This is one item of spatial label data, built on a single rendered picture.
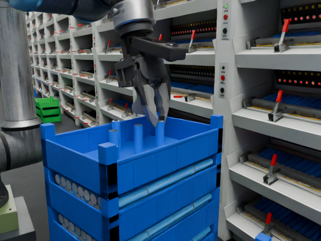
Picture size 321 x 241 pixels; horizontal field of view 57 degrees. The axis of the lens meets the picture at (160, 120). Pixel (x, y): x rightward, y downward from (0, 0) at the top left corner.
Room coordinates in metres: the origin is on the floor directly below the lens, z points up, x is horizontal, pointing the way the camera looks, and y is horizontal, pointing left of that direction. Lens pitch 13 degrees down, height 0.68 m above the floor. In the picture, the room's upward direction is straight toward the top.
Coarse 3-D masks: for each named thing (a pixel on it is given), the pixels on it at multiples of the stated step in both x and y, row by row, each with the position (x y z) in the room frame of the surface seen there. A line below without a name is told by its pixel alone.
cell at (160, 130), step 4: (160, 120) 0.60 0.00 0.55; (160, 124) 0.59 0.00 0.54; (156, 128) 0.60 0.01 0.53; (160, 128) 0.59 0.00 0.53; (156, 132) 0.60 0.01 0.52; (160, 132) 0.59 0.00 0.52; (156, 136) 0.60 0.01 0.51; (160, 136) 0.59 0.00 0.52; (156, 140) 0.60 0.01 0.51; (160, 140) 0.59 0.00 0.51; (156, 144) 0.60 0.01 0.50; (160, 144) 0.59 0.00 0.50
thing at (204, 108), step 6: (192, 78) 1.47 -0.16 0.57; (198, 78) 1.43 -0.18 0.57; (204, 78) 1.38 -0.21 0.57; (210, 78) 1.35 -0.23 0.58; (174, 102) 1.29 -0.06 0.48; (180, 102) 1.25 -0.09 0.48; (186, 102) 1.21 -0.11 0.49; (192, 102) 1.19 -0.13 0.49; (198, 102) 1.17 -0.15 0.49; (204, 102) 1.16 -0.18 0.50; (210, 102) 1.14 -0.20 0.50; (174, 108) 1.31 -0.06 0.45; (180, 108) 1.26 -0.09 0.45; (186, 108) 1.22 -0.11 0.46; (192, 108) 1.18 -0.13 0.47; (198, 108) 1.14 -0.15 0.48; (204, 108) 1.10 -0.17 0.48; (210, 108) 1.08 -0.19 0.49; (198, 114) 1.15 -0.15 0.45; (204, 114) 1.12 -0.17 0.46; (210, 114) 1.08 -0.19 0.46
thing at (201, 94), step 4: (152, 84) 1.57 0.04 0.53; (172, 88) 1.39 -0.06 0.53; (176, 88) 1.37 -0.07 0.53; (180, 88) 1.35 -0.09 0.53; (176, 92) 1.35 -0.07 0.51; (180, 92) 1.34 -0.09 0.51; (184, 92) 1.31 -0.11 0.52; (188, 92) 1.28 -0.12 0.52; (192, 92) 1.25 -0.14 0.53; (196, 92) 1.23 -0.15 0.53; (200, 92) 1.22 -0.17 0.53; (204, 92) 1.21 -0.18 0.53; (196, 96) 1.23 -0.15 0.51; (200, 96) 1.21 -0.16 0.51; (204, 96) 1.18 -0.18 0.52; (208, 96) 1.16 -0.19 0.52; (208, 100) 1.14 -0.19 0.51
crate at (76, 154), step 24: (144, 120) 0.70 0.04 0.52; (168, 120) 0.70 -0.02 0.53; (216, 120) 0.59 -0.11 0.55; (48, 144) 0.50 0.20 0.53; (72, 144) 0.56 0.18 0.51; (96, 144) 0.60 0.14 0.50; (144, 144) 0.64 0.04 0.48; (168, 144) 0.47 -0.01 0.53; (192, 144) 0.52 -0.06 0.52; (216, 144) 0.58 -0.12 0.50; (72, 168) 0.44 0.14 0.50; (96, 168) 0.40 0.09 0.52; (120, 168) 0.40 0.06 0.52; (144, 168) 0.43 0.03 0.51; (168, 168) 0.47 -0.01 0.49; (96, 192) 0.40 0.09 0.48; (120, 192) 0.40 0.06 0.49
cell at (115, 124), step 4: (112, 120) 0.61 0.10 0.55; (116, 120) 0.60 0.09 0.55; (112, 124) 0.60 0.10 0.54; (116, 124) 0.60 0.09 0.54; (112, 128) 0.60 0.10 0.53; (116, 128) 0.60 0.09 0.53; (120, 128) 0.61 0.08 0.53; (120, 132) 0.60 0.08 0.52; (120, 136) 0.60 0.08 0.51; (120, 140) 0.60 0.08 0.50; (120, 144) 0.60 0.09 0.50; (120, 148) 0.60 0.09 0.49
